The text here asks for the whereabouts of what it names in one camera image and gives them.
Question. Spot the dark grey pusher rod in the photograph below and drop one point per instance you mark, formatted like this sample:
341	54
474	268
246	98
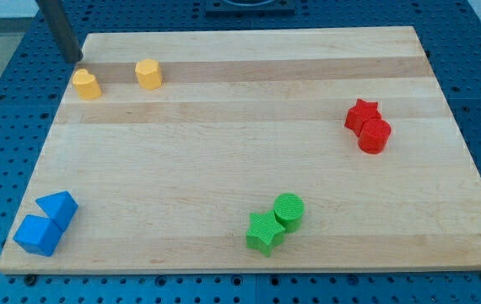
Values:
57	20

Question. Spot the yellow heart block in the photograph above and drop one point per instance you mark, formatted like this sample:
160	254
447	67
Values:
86	85

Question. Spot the wooden board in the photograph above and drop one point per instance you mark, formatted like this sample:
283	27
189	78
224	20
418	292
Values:
166	179

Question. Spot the yellow hexagon block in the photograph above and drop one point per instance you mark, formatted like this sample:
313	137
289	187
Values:
148	74

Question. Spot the blue triangle block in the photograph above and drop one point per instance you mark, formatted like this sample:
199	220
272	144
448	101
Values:
59	207

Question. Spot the blue cube block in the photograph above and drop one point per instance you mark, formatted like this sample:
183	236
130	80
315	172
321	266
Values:
38	235

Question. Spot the green star block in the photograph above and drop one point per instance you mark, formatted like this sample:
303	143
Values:
264	233

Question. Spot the green cylinder block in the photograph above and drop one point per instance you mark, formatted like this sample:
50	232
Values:
289	210

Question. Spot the red star block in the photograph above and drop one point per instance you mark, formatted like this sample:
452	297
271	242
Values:
360	113

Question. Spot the red cylinder block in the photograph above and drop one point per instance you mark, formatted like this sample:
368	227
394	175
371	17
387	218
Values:
374	136

